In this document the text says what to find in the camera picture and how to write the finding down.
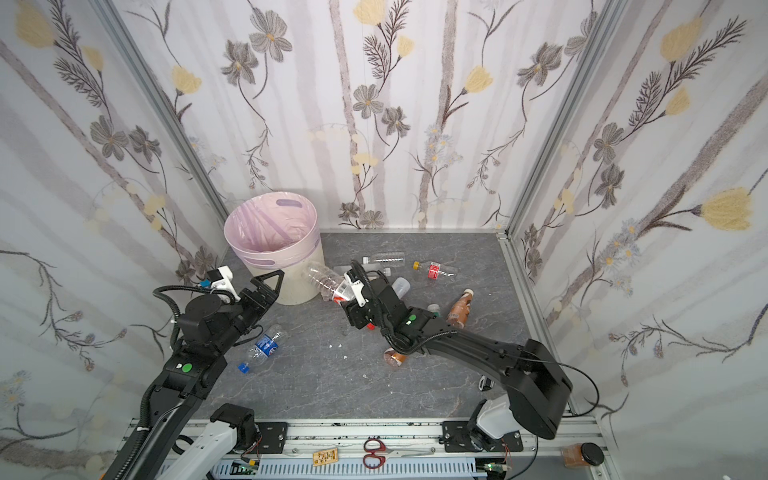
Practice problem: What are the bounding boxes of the clear red white label bottle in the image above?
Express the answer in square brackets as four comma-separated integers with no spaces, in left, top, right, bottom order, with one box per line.
[303,262,355,304]

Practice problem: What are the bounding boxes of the blue label blue-cap bottle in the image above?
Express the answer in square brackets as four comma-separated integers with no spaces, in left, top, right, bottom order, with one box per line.
[237,324,286,374]

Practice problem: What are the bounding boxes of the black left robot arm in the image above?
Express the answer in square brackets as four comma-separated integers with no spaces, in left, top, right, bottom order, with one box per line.
[104,267,284,479]

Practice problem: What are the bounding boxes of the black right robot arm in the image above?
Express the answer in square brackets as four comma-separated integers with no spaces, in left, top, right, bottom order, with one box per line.
[341,261,573,440]

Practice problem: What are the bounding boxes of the cream waste bin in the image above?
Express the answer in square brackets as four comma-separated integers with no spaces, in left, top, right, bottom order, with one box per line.
[224,192,324,306]

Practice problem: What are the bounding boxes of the frosted red-cap bottle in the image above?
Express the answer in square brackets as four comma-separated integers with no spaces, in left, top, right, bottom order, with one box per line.
[391,277,411,299]

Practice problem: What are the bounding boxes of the clear ribbed white-cap bottle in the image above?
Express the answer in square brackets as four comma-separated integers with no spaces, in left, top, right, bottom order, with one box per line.
[363,252,405,267]

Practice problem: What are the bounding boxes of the brown coffee drink bottle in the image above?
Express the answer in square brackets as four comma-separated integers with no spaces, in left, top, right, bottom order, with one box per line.
[383,348,407,368]

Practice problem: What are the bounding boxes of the small brown tea bottle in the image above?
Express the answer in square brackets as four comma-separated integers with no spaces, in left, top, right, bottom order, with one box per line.
[446,289,474,329]

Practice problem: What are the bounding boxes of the small yellow tag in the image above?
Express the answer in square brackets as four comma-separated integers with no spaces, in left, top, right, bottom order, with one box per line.
[312,448,339,467]

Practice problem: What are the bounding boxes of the amber jar black lid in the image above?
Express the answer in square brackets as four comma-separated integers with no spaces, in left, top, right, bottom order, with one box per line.
[561,442,605,469]

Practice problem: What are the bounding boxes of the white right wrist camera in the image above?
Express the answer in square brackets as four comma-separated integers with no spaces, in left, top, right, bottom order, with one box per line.
[350,280,368,307]

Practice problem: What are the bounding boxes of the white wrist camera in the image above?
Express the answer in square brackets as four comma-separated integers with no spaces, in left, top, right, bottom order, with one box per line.
[205,266,240,303]
[350,280,368,307]

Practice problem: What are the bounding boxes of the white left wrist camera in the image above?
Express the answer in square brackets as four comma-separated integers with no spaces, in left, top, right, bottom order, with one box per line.
[205,266,240,303]

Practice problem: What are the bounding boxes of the black corrugated cable conduit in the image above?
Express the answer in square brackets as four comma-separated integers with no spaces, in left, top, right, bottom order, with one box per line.
[152,284,208,349]

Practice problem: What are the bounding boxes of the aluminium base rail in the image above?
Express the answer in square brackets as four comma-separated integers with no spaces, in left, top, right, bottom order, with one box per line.
[113,418,613,480]

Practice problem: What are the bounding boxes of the red handled scissors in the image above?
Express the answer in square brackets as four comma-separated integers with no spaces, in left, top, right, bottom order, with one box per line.
[362,437,436,470]

